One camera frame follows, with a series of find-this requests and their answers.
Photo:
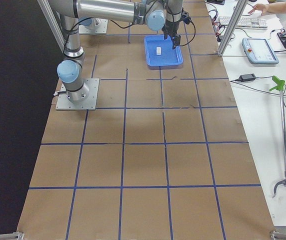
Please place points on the green handled reach grabber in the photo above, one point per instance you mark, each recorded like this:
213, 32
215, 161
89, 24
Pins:
280, 86

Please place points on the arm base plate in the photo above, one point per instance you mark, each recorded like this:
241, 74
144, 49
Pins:
101, 30
83, 99

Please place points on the teach pendant tablet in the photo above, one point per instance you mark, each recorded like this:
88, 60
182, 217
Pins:
259, 51

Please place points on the black power adapter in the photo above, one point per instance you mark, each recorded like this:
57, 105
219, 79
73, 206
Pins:
247, 77

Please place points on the white keyboard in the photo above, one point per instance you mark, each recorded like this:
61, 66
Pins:
245, 22

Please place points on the aluminium frame post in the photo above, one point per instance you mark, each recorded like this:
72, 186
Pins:
235, 17

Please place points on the person's hand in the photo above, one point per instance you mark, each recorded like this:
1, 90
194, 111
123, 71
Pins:
259, 7

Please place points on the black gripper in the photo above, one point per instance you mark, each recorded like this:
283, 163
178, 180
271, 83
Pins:
171, 24

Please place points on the blue plastic tray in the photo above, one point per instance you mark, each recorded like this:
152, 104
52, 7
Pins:
169, 58

